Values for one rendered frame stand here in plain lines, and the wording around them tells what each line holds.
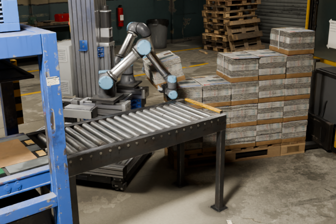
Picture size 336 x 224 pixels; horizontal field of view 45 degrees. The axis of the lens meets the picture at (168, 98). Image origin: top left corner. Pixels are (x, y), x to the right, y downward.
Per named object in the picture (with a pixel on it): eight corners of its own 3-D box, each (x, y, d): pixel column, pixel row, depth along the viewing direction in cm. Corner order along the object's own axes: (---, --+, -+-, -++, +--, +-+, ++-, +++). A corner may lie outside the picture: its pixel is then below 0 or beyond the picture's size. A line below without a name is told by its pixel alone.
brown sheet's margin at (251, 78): (216, 74, 419) (216, 70, 417) (241, 72, 426) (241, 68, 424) (230, 82, 383) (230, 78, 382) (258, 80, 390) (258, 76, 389)
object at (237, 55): (217, 53, 410) (217, 52, 410) (243, 51, 417) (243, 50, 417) (232, 59, 376) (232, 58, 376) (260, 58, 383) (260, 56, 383)
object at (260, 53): (242, 51, 421) (242, 50, 421) (267, 49, 428) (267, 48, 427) (258, 57, 386) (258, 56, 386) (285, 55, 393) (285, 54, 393)
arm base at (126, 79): (117, 83, 391) (117, 73, 388) (123, 80, 405) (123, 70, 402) (132, 84, 387) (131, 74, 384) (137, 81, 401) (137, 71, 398)
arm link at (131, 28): (116, 67, 389) (139, 20, 401) (106, 65, 399) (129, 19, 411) (124, 73, 398) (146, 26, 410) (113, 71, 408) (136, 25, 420)
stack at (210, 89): (163, 154, 428) (162, 78, 405) (263, 142, 457) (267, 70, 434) (173, 170, 392) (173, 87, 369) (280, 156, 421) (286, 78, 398)
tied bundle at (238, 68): (215, 74, 419) (216, 52, 412) (241, 72, 426) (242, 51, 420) (230, 83, 384) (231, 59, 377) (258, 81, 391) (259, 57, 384)
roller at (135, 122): (125, 119, 312) (125, 112, 311) (161, 136, 276) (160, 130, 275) (120, 120, 309) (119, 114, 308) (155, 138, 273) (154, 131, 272)
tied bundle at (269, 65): (241, 72, 426) (242, 51, 420) (267, 71, 433) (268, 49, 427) (258, 81, 391) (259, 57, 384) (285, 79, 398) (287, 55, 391)
